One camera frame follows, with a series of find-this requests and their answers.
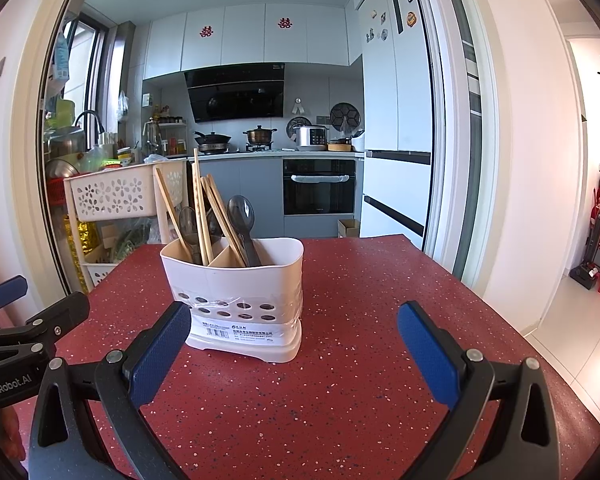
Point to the wooden tray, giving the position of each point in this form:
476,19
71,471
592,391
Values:
340,148

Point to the black built-in oven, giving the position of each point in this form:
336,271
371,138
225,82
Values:
320,195

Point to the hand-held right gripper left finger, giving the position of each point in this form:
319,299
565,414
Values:
162,355

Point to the white refrigerator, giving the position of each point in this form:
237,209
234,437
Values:
390,110

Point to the red paper decal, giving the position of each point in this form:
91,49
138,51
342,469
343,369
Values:
206,31
283,23

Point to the gas stove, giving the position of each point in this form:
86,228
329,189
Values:
258,147

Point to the white spice rack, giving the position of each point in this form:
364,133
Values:
172,135

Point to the white plastic utensil holder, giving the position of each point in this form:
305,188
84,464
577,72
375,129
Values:
250,280

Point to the steel cooking pot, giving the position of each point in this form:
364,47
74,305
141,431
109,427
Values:
260,136

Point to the white wall cabinets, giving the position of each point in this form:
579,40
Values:
245,35

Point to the black wok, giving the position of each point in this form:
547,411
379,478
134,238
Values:
212,139

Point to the dark kitchen faucet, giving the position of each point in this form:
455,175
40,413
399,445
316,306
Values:
87,112

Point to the dark translucent plastic spoon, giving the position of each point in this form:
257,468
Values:
241,212
187,222
215,230

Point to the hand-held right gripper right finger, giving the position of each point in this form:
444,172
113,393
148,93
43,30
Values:
430,355

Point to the small round hanging rack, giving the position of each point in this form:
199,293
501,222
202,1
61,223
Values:
299,125

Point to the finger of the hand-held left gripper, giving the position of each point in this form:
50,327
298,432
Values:
5,292
60,312

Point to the small cardboard box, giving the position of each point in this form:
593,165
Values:
349,227

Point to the round orange fridge magnet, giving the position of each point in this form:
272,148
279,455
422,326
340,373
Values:
411,19

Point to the silver rice cooker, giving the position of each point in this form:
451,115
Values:
311,137

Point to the gold foil bag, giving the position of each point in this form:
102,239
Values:
82,240

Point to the hanging plastic bag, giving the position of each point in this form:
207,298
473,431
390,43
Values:
122,105

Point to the grey base cabinets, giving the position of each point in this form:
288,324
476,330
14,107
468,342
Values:
265,185

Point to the beige plastic basket cart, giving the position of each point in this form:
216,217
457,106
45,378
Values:
110,192

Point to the large round hanging rack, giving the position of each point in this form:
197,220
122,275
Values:
344,115

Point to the black range hood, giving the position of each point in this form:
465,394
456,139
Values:
235,92

